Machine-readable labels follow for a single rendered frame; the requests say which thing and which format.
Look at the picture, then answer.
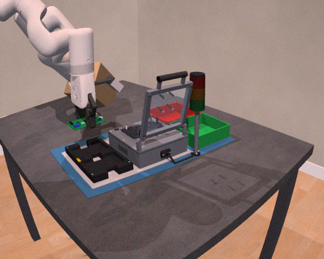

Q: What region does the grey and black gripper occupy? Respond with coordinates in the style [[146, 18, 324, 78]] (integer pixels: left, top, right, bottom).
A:
[[70, 70, 97, 130]]

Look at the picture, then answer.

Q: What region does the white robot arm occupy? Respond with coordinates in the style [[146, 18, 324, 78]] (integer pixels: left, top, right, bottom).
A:
[[0, 0, 124, 92]]

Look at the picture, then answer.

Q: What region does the red bin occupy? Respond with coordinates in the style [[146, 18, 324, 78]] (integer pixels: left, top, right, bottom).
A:
[[186, 108, 195, 117]]

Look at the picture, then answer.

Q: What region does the green bin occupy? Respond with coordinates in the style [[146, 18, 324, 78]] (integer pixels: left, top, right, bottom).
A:
[[185, 113, 231, 149]]

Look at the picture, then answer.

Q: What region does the green circuit board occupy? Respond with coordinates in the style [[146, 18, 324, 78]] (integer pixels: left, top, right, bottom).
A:
[[67, 113, 106, 131]]

